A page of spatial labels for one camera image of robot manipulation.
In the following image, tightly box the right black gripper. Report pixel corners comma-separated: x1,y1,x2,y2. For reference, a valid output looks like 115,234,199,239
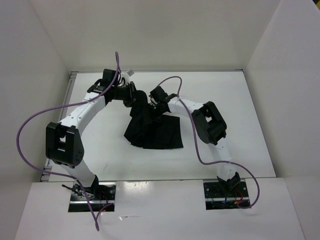
144,102,164,127

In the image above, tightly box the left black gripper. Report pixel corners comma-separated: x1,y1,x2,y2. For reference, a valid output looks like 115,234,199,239
111,81,147,108

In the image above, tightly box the black skirt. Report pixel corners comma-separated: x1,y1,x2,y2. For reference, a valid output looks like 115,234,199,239
124,90,184,150

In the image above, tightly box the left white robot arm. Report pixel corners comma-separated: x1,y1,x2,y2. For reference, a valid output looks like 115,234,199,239
45,69,137,200

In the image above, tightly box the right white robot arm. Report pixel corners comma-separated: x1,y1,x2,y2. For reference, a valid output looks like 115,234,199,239
149,86,241,197

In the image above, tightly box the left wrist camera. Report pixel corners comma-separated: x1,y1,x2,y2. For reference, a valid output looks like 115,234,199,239
121,69,135,85

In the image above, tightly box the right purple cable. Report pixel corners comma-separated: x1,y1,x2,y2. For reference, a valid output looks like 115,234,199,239
157,75,261,210

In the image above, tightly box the purple cable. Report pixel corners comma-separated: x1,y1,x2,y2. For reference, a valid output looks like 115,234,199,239
15,51,126,232
157,75,261,210

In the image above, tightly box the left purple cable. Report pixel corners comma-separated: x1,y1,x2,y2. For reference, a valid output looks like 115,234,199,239
15,51,126,232

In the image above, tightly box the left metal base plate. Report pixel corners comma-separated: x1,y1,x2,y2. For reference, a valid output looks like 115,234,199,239
66,182,116,213

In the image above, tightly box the metal base plate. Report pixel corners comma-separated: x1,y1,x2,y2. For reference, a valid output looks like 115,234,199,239
66,182,116,213
203,181,251,210

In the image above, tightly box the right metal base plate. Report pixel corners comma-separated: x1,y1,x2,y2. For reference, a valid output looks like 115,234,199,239
203,181,251,210

